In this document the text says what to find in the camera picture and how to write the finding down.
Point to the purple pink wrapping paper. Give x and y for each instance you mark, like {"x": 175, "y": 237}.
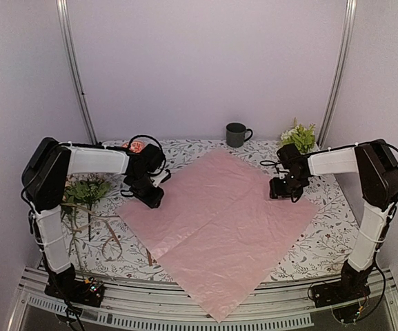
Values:
{"x": 217, "y": 232}

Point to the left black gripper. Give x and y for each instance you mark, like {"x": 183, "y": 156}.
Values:
{"x": 152, "y": 200}

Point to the aluminium frame post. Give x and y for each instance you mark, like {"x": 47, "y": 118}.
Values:
{"x": 66, "y": 33}
{"x": 348, "y": 25}

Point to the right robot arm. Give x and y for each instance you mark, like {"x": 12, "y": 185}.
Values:
{"x": 377, "y": 168}

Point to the left aluminium frame post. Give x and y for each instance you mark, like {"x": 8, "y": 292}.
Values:
{"x": 66, "y": 33}

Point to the pink rose stem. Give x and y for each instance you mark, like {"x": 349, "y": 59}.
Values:
{"x": 72, "y": 238}

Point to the green white flower sprig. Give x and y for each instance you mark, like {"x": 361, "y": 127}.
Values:
{"x": 303, "y": 137}

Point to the right aluminium frame post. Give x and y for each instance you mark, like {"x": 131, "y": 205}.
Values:
{"x": 348, "y": 25}

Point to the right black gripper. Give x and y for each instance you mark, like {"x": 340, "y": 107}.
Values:
{"x": 276, "y": 190}

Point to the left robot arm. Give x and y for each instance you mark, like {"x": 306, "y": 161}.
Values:
{"x": 44, "y": 181}

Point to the lilac white flower bouquet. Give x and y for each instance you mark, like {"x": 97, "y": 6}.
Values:
{"x": 83, "y": 195}

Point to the red patterned ceramic bowl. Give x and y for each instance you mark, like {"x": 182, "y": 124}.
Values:
{"x": 135, "y": 146}

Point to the dark grey metal mug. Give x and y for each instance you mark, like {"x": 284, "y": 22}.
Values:
{"x": 237, "y": 134}

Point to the beige raffia ribbon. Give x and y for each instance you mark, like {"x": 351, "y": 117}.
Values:
{"x": 103, "y": 218}

